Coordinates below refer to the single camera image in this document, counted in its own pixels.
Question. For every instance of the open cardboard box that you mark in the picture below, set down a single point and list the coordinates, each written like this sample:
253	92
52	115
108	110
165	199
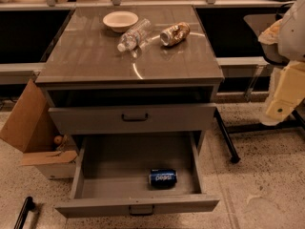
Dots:
31	130

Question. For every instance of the closed grey top drawer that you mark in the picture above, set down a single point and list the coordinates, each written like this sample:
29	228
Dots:
132	119

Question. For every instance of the white bowl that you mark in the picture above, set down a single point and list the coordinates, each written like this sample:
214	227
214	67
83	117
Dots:
120	21

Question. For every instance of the blue pepsi can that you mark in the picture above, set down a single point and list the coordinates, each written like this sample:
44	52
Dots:
163	177

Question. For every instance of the small orange ball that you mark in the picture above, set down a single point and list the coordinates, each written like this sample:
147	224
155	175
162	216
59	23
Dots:
58	139

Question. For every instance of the gold crumpled can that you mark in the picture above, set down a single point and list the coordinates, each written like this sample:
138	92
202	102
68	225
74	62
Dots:
175	34

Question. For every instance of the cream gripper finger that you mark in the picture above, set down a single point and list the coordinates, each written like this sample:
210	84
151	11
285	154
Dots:
289	92

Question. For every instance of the clear plastic water bottle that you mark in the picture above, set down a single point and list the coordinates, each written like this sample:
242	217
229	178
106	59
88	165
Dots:
134	36

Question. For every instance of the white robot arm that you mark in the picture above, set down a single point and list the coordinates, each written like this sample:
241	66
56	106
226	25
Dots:
291	40

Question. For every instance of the black bar on floor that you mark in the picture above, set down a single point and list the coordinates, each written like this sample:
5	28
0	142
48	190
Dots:
28	206

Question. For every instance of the open grey middle drawer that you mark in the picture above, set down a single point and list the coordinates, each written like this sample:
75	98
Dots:
112	177

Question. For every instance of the grey drawer cabinet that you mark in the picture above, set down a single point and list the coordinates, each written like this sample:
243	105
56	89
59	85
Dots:
86	69

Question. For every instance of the black chair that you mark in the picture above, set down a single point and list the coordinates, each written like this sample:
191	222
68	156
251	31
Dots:
266	30

